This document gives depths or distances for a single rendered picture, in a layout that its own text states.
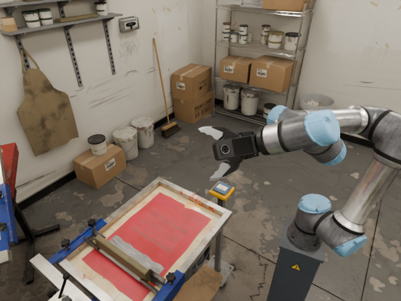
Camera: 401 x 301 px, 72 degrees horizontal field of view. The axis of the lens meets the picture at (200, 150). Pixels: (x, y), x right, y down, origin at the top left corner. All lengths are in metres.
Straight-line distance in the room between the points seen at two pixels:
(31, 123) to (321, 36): 3.64
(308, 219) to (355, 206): 0.20
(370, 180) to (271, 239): 1.92
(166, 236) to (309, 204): 0.81
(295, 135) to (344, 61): 3.70
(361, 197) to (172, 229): 1.00
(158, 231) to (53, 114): 2.01
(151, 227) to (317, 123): 1.26
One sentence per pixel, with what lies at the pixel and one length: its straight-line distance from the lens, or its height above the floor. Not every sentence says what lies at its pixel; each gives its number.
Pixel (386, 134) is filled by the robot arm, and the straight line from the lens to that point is 1.03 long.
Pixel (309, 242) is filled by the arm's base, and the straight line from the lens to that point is 1.30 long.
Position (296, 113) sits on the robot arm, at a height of 1.89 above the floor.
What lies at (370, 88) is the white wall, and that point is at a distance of 4.35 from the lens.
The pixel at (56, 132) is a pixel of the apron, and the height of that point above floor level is 0.71.
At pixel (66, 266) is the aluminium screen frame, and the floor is 0.99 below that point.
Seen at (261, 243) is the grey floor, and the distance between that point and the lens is 2.83.
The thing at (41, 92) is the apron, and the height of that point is 1.16.
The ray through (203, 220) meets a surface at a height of 0.96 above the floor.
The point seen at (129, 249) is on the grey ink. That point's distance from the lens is 1.60.
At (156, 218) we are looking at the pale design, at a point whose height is 0.96.
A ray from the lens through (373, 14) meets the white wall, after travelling 4.17.
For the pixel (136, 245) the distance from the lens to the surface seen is 1.61.
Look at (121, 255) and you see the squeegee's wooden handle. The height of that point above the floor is 1.06.
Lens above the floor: 2.22
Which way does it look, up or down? 34 degrees down
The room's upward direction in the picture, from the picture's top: straight up
